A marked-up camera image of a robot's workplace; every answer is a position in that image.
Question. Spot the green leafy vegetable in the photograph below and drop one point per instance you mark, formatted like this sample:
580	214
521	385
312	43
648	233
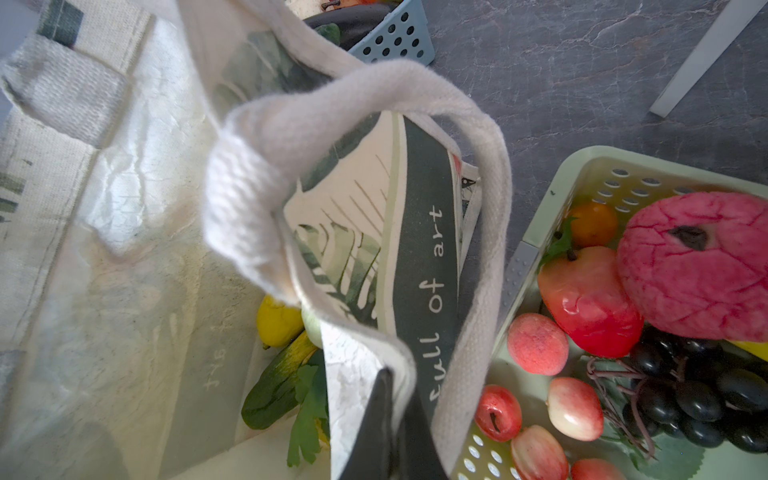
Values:
293	380

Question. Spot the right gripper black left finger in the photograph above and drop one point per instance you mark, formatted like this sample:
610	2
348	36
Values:
372	451

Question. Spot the black grape bunch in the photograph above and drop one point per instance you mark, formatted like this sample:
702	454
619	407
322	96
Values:
699	390

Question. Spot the pink wrinkled apple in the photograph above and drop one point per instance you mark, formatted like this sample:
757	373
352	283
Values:
696	265

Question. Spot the blue plastic vegetable basket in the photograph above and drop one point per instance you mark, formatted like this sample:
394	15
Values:
403	34

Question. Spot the white wooden two-tier shelf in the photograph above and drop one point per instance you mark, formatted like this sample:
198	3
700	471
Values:
729	24

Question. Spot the small orange tangerine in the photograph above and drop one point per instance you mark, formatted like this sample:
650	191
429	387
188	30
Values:
593	224

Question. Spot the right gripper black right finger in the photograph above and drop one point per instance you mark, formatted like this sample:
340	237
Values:
417	458

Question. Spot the large red apple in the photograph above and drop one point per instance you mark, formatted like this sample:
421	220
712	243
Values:
585	296

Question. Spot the dark purple eggplant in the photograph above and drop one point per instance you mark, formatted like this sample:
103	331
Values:
353	22

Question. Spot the green plastic fruit basket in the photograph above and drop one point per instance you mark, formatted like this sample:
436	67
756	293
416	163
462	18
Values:
627	182

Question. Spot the cream canvas grocery bag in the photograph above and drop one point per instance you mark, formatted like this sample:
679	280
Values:
186	187

